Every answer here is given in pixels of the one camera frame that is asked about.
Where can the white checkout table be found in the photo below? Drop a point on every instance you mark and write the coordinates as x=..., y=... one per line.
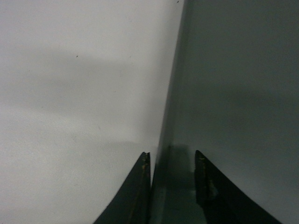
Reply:
x=83, y=87

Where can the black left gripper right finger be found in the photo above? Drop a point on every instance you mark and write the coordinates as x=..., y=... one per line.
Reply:
x=221, y=200

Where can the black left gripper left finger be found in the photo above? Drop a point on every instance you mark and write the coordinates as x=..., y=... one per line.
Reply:
x=130, y=205

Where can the grey silver rectangular tray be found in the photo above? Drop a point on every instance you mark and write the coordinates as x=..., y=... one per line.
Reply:
x=234, y=96

